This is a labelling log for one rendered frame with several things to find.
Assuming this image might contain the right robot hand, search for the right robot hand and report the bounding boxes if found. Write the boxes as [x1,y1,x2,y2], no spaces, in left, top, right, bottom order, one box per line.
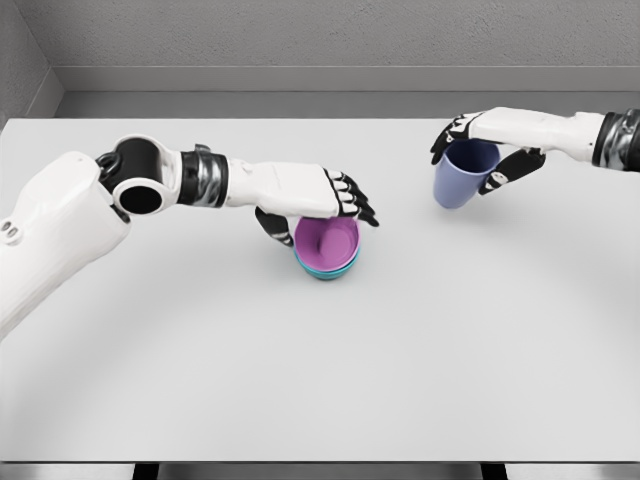
[430,106,547,196]

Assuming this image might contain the blue cup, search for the blue cup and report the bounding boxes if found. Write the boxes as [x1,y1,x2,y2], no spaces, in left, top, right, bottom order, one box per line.
[432,140,502,211]

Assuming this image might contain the teal bowl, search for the teal bowl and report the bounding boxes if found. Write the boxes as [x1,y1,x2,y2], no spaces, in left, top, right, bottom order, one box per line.
[294,248,362,283]

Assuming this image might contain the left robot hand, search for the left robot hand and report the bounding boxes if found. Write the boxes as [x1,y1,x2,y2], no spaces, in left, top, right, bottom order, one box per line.
[254,162,380,249]

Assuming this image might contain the purple bowl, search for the purple bowl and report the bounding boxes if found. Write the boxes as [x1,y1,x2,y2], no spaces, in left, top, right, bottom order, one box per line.
[293,216,362,274]

